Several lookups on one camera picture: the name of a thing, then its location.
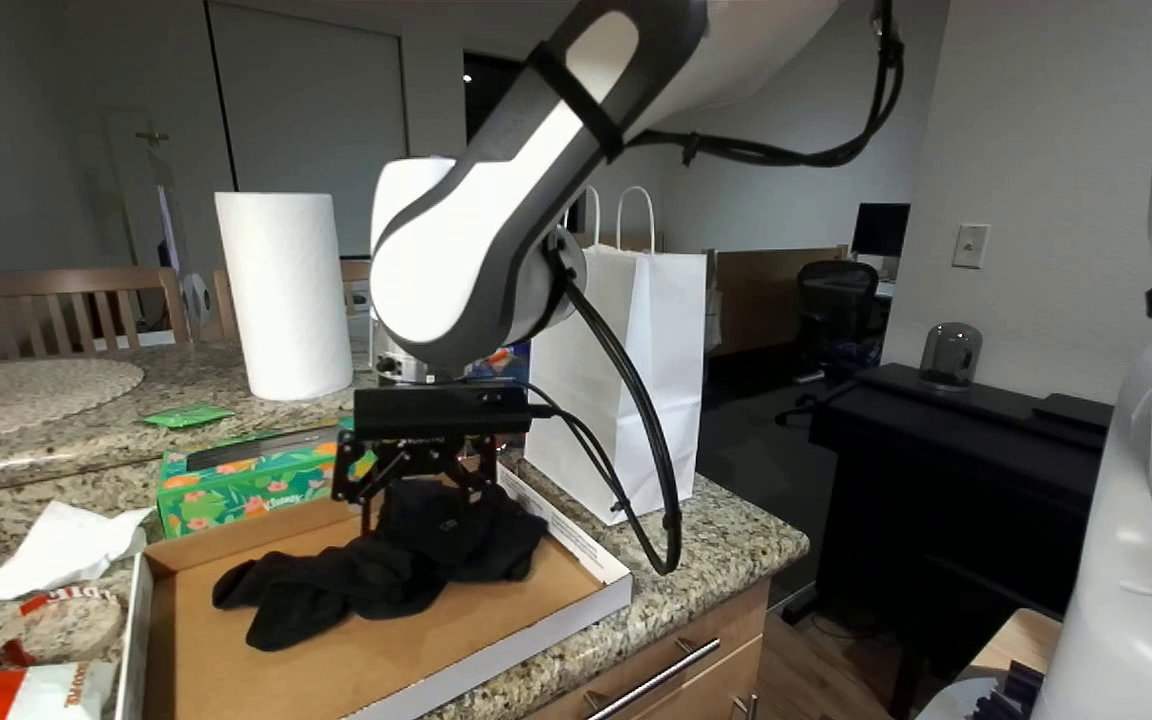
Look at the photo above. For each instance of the grey closet door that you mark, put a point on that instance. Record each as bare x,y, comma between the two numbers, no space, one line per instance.
308,123

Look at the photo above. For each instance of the black office chair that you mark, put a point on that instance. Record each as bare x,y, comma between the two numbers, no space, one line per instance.
839,304

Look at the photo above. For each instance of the white paper bag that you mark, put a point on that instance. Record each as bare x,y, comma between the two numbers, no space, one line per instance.
640,372

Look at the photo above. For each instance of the cardboard cover box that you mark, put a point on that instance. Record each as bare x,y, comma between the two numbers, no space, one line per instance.
376,653

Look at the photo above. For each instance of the green tissue box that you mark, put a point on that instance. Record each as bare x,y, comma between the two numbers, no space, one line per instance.
240,490

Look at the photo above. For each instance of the red white snack packet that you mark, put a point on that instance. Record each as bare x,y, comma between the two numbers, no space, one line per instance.
17,694

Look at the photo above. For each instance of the white light switch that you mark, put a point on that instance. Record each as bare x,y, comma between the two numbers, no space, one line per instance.
971,246

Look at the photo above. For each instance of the dark computer monitor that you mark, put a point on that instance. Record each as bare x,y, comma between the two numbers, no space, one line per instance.
883,229

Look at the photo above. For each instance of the small green packet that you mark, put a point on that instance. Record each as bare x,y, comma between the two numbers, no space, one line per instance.
181,416

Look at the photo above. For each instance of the wooden counter base cabinet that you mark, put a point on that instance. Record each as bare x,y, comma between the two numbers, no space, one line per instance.
723,635

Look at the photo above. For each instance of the cardboard floor box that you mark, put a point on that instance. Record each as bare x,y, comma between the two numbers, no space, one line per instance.
1016,642

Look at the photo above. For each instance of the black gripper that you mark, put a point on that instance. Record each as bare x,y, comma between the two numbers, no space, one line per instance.
432,460

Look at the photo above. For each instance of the blue capped water bottle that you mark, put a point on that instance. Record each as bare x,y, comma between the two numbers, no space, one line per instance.
503,361

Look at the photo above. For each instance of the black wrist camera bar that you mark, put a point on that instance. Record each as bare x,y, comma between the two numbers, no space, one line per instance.
443,408

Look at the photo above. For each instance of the white paper napkin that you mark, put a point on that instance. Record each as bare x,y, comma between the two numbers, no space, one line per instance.
58,544

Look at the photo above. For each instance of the wooden dining chair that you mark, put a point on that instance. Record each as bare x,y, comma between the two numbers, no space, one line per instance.
58,281

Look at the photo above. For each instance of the small grey speaker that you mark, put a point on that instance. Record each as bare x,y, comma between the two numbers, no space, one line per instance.
952,355

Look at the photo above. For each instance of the black digital piano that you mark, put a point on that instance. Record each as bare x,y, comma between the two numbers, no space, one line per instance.
951,467

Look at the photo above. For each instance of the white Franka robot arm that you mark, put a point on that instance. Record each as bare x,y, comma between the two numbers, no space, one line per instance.
470,253

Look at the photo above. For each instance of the beige speckled pouch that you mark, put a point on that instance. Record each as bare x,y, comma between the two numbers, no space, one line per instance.
68,626

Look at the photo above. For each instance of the round woven placemat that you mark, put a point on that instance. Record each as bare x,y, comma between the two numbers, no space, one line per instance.
31,398

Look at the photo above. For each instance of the white paper towel roll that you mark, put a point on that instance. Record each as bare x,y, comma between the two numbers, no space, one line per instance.
280,293

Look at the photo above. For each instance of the wooden desk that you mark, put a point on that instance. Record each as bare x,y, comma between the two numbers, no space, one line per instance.
758,303

